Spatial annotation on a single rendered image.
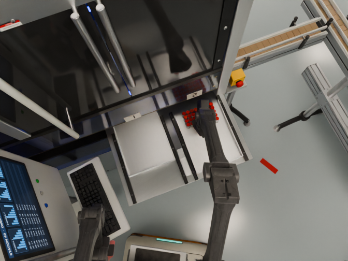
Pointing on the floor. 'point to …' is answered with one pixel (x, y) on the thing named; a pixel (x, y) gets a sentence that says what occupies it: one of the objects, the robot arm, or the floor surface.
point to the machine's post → (233, 42)
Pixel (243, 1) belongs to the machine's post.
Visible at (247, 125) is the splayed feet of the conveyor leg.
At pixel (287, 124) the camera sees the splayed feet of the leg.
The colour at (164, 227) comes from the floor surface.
